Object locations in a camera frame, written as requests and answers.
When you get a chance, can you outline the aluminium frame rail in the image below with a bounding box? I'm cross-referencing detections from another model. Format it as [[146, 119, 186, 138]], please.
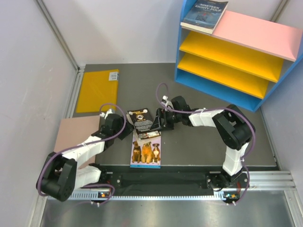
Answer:
[[67, 171, 296, 204]]

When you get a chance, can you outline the yellow file folder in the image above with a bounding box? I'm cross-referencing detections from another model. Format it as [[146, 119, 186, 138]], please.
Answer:
[[76, 69, 119, 113]]

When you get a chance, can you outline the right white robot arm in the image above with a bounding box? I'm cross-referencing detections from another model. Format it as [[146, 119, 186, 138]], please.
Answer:
[[150, 96, 255, 189]]

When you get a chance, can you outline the black paperback book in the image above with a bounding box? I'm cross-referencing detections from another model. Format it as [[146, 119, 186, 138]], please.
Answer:
[[127, 108, 160, 140]]

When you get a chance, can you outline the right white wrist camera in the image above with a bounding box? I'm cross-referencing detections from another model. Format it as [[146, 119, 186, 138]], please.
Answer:
[[160, 96, 174, 111]]

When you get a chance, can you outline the purple dog book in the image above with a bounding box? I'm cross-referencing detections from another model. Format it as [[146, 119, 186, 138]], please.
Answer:
[[130, 135, 161, 169]]

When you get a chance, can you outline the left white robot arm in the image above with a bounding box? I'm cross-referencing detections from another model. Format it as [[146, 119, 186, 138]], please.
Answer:
[[36, 111, 134, 202]]

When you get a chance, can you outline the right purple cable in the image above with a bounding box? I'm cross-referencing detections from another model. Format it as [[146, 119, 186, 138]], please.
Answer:
[[156, 82, 257, 206]]

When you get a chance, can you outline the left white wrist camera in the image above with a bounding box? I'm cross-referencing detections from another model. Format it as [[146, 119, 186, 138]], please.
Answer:
[[99, 108, 116, 121]]

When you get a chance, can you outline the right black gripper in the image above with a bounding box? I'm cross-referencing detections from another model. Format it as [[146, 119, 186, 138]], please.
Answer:
[[150, 108, 182, 132]]

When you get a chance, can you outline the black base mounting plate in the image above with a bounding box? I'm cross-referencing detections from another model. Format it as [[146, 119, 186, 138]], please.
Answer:
[[85, 166, 249, 190]]

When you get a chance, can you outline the colourful wooden bookshelf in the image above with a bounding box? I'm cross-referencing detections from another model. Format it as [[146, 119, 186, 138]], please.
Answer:
[[175, 11, 303, 112]]

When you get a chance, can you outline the dark blue hardcover book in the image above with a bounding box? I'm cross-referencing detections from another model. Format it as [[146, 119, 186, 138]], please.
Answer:
[[180, 0, 229, 35]]

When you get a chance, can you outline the pink file folder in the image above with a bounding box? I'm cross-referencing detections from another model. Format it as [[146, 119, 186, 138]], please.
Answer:
[[54, 116, 99, 153]]

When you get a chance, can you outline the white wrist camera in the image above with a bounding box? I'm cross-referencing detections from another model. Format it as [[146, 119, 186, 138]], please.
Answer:
[[160, 96, 174, 111], [99, 108, 116, 121]]

